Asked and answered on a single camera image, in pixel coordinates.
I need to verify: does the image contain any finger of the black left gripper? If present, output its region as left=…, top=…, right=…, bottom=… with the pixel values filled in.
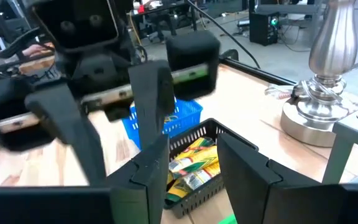
left=24, top=83, right=108, bottom=187
left=127, top=60, right=176, bottom=151

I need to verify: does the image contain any grey perforated metal shelf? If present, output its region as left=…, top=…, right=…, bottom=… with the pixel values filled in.
left=321, top=98, right=358, bottom=185

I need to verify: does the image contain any silver table lamp white shade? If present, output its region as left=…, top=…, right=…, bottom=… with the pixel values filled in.
left=280, top=0, right=358, bottom=149

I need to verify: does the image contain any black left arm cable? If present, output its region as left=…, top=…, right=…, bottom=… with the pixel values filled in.
left=185, top=0, right=262, bottom=70

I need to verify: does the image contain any black plastic basket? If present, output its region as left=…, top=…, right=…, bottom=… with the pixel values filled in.
left=163, top=118, right=260, bottom=220

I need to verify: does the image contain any clear lamp cord bundle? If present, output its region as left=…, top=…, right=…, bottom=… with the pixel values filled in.
left=264, top=79, right=338, bottom=105

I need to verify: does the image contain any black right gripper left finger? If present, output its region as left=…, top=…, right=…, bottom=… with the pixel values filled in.
left=109, top=134, right=170, bottom=224

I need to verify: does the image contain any yellow Crayola crayon box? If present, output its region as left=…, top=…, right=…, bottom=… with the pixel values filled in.
left=168, top=145, right=219, bottom=180
left=174, top=136, right=216, bottom=158
left=178, top=161, right=222, bottom=191
left=165, top=177, right=194, bottom=203

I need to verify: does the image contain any black computer tower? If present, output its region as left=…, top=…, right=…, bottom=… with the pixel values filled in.
left=249, top=11, right=281, bottom=47

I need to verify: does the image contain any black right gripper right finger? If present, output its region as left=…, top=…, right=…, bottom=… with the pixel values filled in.
left=216, top=133, right=348, bottom=224

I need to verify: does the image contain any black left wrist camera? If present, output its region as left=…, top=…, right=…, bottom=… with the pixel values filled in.
left=31, top=0, right=120, bottom=52

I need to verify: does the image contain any green plastic basket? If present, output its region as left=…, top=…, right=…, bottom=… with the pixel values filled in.
left=218, top=213, right=239, bottom=224

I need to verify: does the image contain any person's hand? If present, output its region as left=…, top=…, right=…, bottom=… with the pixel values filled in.
left=21, top=42, right=55, bottom=59

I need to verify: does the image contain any blue plastic basket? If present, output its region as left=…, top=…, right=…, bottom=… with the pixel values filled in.
left=122, top=98, right=204, bottom=150

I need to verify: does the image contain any yellow rubber band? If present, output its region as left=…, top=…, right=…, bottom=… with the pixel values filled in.
left=163, top=114, right=180, bottom=124

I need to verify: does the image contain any black aluminium table frame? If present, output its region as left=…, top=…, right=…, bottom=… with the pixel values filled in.
left=219, top=49, right=298, bottom=86

